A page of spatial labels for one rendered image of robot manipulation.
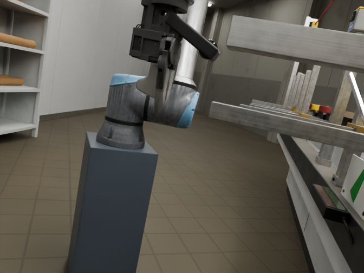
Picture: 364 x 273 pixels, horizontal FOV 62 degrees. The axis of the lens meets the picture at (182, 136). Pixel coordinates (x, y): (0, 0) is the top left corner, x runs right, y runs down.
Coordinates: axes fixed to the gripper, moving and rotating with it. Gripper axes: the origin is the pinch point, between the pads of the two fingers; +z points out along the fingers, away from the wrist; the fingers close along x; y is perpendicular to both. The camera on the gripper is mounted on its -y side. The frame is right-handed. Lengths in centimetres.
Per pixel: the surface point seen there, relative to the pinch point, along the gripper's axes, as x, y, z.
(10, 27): -210, 231, -22
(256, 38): 27.0, -16.0, -11.5
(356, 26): -51, -43, -33
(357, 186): -9.9, -42.5, 8.4
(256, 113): 2.1, -18.4, -2.8
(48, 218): -81, 76, 83
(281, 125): 2.2, -23.1, -1.6
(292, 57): 27.0, -19.8, -10.3
